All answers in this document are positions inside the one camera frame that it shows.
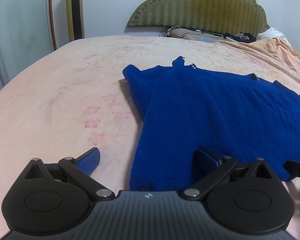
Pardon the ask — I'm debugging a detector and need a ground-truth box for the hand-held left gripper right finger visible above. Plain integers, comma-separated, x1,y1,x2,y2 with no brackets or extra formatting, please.
183,146,276,201

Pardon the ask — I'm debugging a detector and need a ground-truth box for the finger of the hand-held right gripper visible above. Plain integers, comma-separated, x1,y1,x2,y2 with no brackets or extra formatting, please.
283,160,300,187

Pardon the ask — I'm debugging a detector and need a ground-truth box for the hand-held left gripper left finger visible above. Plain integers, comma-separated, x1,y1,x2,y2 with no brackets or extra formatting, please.
24,147,115,202

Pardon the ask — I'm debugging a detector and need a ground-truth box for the blue knit sweater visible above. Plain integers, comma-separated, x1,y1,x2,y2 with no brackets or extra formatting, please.
122,56,300,192

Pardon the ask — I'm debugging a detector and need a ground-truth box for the pink floral bed blanket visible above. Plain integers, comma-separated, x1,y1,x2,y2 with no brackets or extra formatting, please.
0,35,300,240

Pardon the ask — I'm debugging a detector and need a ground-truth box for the orange quilt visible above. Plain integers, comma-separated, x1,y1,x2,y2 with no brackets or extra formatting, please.
214,37,300,91

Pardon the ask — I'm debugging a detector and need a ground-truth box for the white printed cloth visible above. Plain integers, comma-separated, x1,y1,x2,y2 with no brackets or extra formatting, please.
256,27,290,47

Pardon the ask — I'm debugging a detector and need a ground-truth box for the brown patterned pillow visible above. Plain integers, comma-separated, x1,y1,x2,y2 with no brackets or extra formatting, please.
161,26,227,42

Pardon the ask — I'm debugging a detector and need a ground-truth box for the dark crumpled clothing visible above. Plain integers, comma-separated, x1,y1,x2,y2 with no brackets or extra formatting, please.
223,32,257,43

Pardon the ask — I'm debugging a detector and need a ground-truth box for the brown wooden door trim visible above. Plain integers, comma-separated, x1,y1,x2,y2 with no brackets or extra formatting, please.
47,0,58,51

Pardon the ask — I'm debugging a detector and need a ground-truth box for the gold tower fan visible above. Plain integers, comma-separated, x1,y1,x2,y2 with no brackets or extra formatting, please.
65,0,86,41

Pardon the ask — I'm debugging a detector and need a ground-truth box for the olive green padded headboard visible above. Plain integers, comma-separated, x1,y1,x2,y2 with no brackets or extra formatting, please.
126,0,271,37

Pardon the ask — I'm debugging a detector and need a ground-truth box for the white flower-print wardrobe door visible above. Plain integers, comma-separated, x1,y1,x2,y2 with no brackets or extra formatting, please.
0,0,53,86

